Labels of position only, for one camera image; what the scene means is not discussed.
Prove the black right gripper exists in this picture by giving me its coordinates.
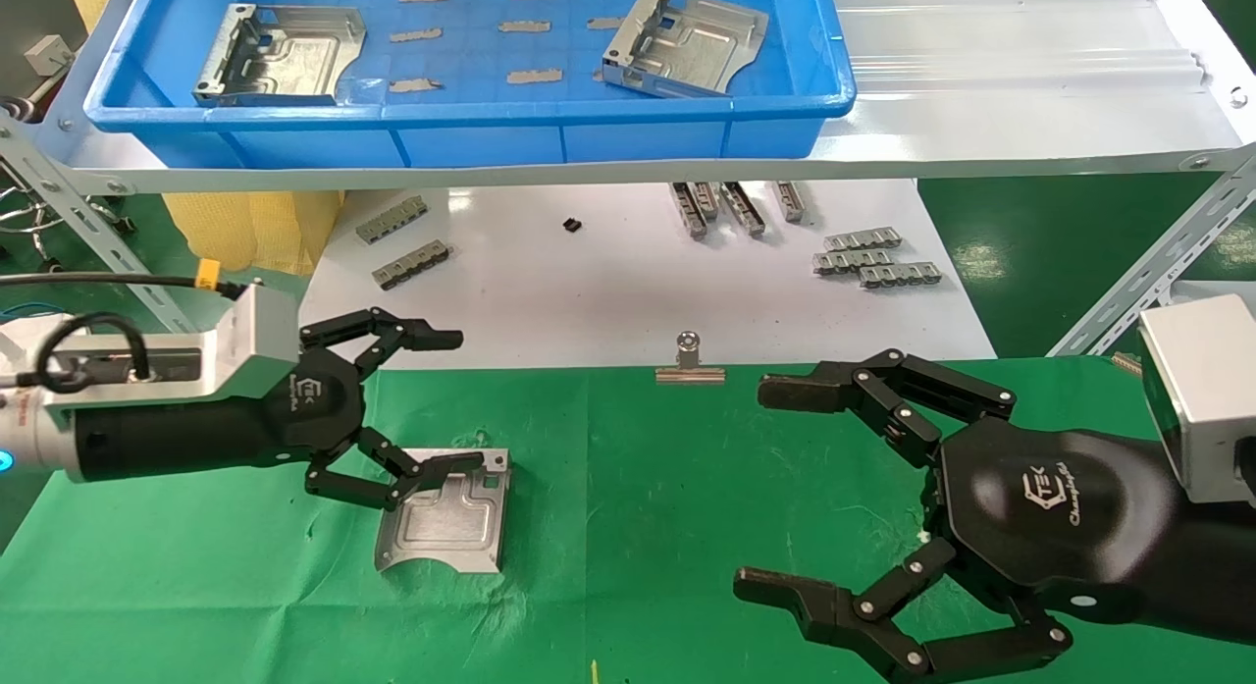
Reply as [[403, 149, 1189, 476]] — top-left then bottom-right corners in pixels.
[[733, 348, 1178, 683]]

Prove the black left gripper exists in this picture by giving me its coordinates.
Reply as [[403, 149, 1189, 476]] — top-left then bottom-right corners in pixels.
[[280, 307, 487, 513]]

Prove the stamped metal bracket plate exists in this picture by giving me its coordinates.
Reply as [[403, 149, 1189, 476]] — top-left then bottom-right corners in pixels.
[[601, 0, 771, 99], [193, 3, 368, 108], [374, 448, 512, 573]]

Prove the green table cloth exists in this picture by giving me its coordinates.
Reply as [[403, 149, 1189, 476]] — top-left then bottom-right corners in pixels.
[[0, 358, 1256, 684]]

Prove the white board sheet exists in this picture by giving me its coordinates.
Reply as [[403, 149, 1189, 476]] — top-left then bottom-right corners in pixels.
[[282, 179, 999, 371]]

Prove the yellow mesh bag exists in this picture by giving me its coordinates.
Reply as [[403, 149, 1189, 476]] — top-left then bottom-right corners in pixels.
[[64, 0, 344, 276]]

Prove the blue plastic tray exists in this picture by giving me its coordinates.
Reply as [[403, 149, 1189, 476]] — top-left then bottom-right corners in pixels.
[[84, 0, 858, 170]]

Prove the chrome stool base with casters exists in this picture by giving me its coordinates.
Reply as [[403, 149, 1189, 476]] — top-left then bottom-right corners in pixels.
[[0, 159, 138, 273]]

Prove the perforated grey angle strut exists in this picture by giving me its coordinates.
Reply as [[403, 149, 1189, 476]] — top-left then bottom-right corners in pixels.
[[0, 115, 233, 342], [1048, 146, 1256, 359]]

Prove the white round stand base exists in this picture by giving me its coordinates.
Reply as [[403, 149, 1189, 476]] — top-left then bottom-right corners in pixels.
[[0, 311, 89, 371]]

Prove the white metal shelf board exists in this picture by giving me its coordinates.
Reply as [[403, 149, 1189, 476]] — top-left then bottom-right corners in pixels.
[[39, 0, 1256, 194]]

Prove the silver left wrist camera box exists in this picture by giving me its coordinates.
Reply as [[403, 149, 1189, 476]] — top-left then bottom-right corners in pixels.
[[37, 282, 301, 407]]

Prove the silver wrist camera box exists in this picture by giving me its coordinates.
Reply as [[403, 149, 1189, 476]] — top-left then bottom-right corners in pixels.
[[37, 282, 301, 407], [1138, 293, 1256, 508]]

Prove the looped black cable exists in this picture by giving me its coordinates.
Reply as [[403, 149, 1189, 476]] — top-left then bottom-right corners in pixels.
[[37, 312, 151, 393]]

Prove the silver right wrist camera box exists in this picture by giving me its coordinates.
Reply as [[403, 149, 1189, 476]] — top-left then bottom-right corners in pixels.
[[1138, 293, 1256, 508]]

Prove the small grey wall box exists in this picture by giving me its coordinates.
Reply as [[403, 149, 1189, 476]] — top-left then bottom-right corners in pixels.
[[25, 34, 75, 77]]

